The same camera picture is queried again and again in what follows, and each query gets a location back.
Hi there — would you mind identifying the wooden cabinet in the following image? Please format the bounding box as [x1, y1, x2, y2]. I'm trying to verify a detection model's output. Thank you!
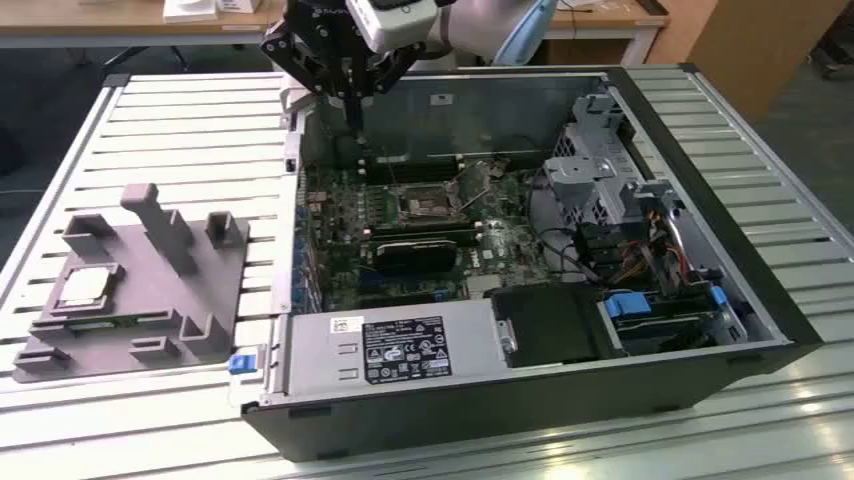
[644, 0, 843, 126]

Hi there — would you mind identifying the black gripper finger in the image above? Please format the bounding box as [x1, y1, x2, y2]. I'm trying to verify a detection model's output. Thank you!
[259, 22, 358, 146]
[355, 42, 428, 145]

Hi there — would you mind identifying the blue plastic latch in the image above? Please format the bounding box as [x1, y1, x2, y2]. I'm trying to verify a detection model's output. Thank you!
[225, 352, 260, 377]

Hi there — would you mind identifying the black chair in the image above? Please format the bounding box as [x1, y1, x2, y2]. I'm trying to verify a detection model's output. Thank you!
[806, 0, 854, 81]

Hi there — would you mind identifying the black graphics card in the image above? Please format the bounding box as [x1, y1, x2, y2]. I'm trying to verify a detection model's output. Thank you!
[368, 237, 463, 276]

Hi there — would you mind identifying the black wire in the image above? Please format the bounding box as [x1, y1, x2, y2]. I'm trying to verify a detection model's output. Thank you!
[530, 224, 606, 290]

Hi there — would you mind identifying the silver drive cage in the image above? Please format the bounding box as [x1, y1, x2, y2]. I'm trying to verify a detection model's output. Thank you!
[538, 91, 690, 232]

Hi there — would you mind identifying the coloured wire bundle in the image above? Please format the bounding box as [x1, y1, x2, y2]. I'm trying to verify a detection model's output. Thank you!
[612, 212, 692, 294]

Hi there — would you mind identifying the green motherboard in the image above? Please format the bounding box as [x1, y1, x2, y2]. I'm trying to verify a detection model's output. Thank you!
[296, 152, 559, 311]

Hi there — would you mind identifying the plain white box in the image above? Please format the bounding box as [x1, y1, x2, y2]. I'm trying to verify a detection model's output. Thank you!
[161, 0, 220, 25]

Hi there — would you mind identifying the black PC case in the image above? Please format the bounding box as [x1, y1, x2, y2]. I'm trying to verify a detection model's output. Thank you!
[237, 62, 827, 464]

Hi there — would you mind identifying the silver CPU green board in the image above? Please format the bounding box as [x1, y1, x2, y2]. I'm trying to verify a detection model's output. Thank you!
[53, 267, 116, 307]

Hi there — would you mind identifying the silver case handle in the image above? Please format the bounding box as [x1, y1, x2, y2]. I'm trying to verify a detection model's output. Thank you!
[277, 84, 315, 130]

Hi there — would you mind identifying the white box dark label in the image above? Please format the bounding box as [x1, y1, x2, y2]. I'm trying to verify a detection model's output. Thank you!
[216, 0, 268, 16]

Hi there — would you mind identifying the CPU socket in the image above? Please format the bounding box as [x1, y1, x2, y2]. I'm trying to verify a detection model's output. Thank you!
[394, 180, 470, 225]

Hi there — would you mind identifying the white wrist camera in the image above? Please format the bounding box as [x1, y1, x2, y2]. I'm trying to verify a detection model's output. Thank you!
[346, 0, 443, 54]

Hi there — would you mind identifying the metal socket cover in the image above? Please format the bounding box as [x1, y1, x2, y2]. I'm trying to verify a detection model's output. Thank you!
[451, 160, 496, 211]

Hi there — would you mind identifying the black fan shroud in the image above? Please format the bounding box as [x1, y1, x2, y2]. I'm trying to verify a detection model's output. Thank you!
[488, 283, 627, 370]

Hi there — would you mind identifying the blue disk carrier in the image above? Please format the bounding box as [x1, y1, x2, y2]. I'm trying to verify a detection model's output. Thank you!
[598, 291, 712, 354]

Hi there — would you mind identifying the silver power supply unit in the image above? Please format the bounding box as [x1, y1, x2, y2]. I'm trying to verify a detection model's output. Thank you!
[263, 298, 523, 404]

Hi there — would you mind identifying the thin wire locking lever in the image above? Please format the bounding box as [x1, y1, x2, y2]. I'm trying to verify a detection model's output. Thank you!
[383, 146, 404, 187]

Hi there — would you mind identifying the grey plastic parts rack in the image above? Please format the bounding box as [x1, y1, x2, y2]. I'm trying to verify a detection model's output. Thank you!
[11, 182, 253, 386]

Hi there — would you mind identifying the green RAM stick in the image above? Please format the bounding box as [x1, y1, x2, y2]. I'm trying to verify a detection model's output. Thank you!
[63, 313, 169, 333]

